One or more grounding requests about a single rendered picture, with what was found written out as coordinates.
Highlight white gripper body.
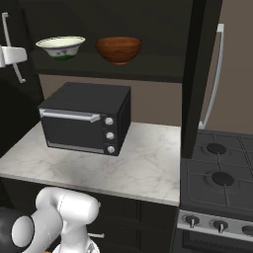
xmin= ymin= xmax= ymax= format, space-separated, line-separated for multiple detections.
xmin=0 ymin=45 xmax=29 ymax=68

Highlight dark cabinet door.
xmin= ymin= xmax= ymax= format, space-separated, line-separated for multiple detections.
xmin=180 ymin=0 xmax=224 ymax=160
xmin=0 ymin=0 xmax=45 ymax=158

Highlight white floral ceramic bowl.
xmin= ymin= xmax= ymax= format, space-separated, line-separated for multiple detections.
xmin=35 ymin=35 xmax=87 ymax=62

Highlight black toaster oven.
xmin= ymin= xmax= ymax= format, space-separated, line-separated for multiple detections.
xmin=37 ymin=81 xmax=132 ymax=157

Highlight brown wooden bowl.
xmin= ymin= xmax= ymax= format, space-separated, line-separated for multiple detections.
xmin=94 ymin=36 xmax=143 ymax=66

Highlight dark base cabinets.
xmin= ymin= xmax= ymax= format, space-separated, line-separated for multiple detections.
xmin=0 ymin=177 xmax=180 ymax=253

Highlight black stove knob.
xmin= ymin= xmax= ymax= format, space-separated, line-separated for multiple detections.
xmin=241 ymin=224 xmax=253 ymax=237
xmin=185 ymin=214 xmax=200 ymax=229
xmin=212 ymin=219 xmax=229 ymax=234

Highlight grey gas stove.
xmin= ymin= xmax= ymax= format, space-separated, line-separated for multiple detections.
xmin=171 ymin=128 xmax=253 ymax=253

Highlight silver cabinet door handle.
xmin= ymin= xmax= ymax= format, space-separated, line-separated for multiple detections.
xmin=197 ymin=23 xmax=225 ymax=130
xmin=1 ymin=12 xmax=27 ymax=84

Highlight silver toaster oven handle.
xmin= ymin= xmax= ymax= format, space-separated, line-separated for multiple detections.
xmin=39 ymin=108 xmax=102 ymax=124

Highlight dark open wall cabinet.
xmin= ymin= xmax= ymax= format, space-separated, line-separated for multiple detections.
xmin=19 ymin=0 xmax=199 ymax=84

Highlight silver base cabinet handle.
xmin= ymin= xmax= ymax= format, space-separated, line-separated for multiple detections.
xmin=87 ymin=231 xmax=106 ymax=239

